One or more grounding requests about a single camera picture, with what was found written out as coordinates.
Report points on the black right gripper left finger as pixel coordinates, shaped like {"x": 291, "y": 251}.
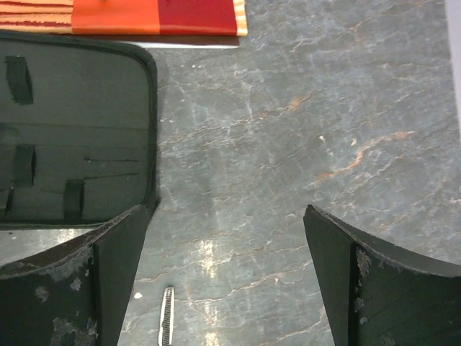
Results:
{"x": 75, "y": 293}

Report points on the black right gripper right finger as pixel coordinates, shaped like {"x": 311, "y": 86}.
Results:
{"x": 378, "y": 293}

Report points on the silver thinning scissors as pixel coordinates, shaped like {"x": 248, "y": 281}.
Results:
{"x": 166, "y": 326}

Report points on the black zip tool case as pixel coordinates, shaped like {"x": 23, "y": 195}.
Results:
{"x": 78, "y": 130}

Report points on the colourful patchwork placemat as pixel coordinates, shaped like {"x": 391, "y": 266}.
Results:
{"x": 126, "y": 17}

